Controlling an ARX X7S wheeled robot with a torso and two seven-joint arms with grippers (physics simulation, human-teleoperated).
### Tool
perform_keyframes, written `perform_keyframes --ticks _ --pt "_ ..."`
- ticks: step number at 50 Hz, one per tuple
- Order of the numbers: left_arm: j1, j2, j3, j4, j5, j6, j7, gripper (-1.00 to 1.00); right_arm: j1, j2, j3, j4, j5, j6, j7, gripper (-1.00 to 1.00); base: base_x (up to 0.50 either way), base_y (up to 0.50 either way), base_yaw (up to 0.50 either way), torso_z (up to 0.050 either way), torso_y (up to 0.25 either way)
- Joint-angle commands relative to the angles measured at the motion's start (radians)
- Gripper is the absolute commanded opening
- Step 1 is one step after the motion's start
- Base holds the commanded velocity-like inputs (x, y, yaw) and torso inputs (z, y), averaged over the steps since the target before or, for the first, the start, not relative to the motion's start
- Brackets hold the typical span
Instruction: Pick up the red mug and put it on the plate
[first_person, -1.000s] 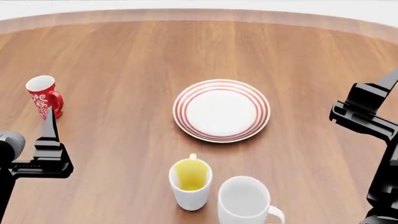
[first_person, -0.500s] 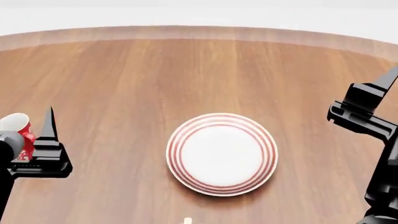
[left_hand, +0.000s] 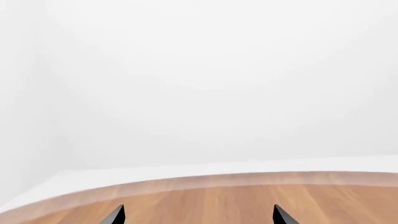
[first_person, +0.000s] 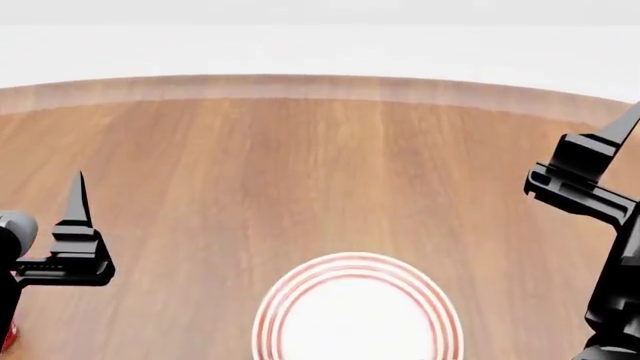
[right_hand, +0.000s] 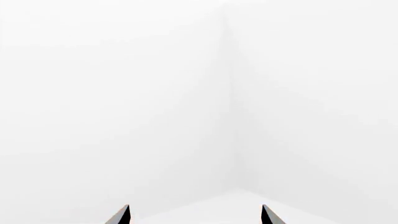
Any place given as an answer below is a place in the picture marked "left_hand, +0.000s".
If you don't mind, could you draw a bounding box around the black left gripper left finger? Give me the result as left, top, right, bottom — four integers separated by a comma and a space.
99, 203, 126, 224

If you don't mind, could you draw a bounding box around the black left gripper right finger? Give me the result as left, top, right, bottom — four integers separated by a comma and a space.
272, 203, 300, 224

